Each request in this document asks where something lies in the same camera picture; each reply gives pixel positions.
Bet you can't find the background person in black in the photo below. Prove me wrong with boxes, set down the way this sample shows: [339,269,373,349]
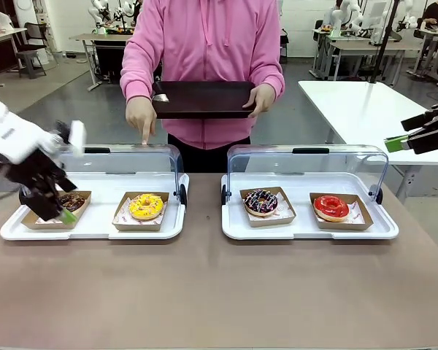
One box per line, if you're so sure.
[421,0,438,28]

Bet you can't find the chocolate donut in paper tray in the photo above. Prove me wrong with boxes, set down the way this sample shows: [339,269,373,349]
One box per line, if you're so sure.
[20,190,92,230]

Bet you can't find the red glazed donut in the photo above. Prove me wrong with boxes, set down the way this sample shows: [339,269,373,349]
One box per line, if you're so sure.
[312,195,350,222]

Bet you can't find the grey background desk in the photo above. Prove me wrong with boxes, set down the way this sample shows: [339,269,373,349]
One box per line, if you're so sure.
[312,28,423,82]

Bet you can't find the chocolate donut with nuts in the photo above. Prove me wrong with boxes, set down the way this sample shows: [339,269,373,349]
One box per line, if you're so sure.
[56,192,85,213]

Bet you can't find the person's left forearm pink sleeve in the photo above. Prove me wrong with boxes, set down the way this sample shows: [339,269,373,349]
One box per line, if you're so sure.
[253,54,285,92]

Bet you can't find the dark brown serving tray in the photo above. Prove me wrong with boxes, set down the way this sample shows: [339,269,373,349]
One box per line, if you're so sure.
[152,80,257,120]

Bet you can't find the person's right hand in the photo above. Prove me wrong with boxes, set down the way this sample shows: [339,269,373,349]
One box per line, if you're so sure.
[126,96,158,146]

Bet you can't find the grey background table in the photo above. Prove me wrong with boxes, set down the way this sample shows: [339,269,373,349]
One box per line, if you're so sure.
[69,33,133,92]

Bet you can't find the pink hoodie torso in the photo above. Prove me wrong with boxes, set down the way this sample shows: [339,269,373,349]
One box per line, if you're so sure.
[119,0,285,150]

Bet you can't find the yellow glazed sprinkle donut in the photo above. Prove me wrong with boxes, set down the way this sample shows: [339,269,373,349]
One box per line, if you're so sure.
[128,193,165,221]

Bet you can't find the white display case base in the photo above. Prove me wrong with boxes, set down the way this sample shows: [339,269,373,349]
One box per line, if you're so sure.
[0,171,190,241]
[220,171,400,241]

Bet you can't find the sprinkled chocolate donut paper tray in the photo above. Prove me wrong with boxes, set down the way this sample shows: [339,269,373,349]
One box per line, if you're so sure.
[239,186,297,228]

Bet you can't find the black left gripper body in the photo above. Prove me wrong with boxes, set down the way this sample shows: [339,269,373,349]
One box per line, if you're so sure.
[0,147,66,197]

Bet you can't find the person's right forearm pink sleeve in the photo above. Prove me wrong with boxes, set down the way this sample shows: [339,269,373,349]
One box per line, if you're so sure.
[119,60,158,102]

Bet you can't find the red donut in paper tray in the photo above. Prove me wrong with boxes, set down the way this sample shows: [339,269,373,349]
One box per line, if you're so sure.
[309,192,374,231]

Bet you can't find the person's black trousers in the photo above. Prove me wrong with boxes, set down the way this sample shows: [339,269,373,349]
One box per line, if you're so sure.
[166,133,252,174]

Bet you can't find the black office chair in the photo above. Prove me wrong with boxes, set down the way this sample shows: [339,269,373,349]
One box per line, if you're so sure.
[16,22,53,79]

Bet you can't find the clear display case lid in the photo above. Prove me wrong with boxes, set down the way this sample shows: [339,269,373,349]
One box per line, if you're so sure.
[220,144,390,206]
[18,143,188,209]

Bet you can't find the white background desk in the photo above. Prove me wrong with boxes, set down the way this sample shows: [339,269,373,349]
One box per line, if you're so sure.
[0,27,28,78]

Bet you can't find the dark drizzled sprinkle donut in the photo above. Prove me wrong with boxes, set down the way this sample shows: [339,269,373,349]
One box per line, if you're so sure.
[243,188,279,216]

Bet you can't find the person's left hand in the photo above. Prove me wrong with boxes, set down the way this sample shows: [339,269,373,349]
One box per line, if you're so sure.
[242,84,277,118]

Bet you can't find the black vertical stand pole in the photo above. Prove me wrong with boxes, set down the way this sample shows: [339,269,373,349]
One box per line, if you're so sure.
[370,0,401,84]

